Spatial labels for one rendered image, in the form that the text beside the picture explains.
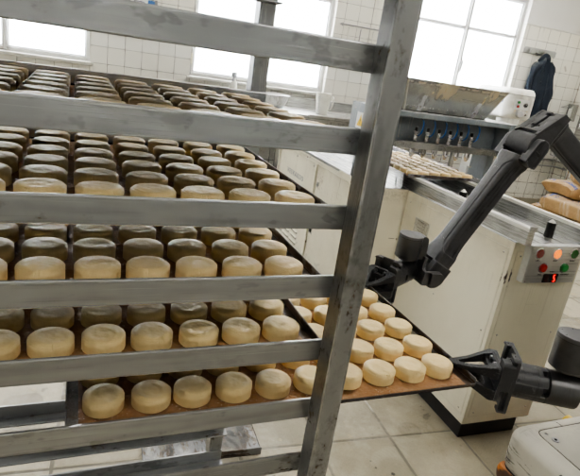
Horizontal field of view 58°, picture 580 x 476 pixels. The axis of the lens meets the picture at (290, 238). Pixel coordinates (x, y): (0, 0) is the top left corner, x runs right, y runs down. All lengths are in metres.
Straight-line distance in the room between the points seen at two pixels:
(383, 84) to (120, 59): 4.83
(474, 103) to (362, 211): 2.06
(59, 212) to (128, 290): 0.11
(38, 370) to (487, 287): 1.67
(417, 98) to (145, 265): 1.97
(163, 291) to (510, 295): 1.59
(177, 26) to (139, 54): 4.81
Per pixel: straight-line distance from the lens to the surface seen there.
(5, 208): 0.55
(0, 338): 0.67
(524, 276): 1.99
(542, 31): 7.07
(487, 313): 2.05
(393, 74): 0.58
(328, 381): 0.69
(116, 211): 0.55
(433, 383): 0.88
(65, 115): 0.53
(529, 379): 0.94
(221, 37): 0.54
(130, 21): 0.53
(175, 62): 5.36
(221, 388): 0.74
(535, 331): 2.20
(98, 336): 0.66
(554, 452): 1.95
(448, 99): 2.54
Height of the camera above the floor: 1.30
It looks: 18 degrees down
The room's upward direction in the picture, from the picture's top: 9 degrees clockwise
